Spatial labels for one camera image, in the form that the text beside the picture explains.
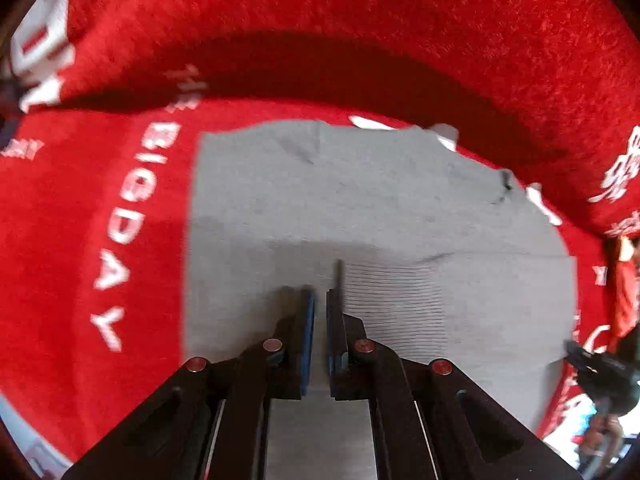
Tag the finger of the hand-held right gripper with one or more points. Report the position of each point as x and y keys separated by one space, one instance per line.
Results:
x=579 y=355

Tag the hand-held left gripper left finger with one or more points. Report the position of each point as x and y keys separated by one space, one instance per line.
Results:
x=309 y=340

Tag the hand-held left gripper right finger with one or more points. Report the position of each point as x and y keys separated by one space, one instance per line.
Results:
x=331 y=340

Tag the grey knit garment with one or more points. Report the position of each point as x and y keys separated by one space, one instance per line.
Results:
x=350 y=195

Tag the red satin quilt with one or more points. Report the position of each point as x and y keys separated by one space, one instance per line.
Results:
x=625 y=290

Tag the red printed blanket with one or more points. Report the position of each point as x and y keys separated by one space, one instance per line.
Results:
x=325 y=20

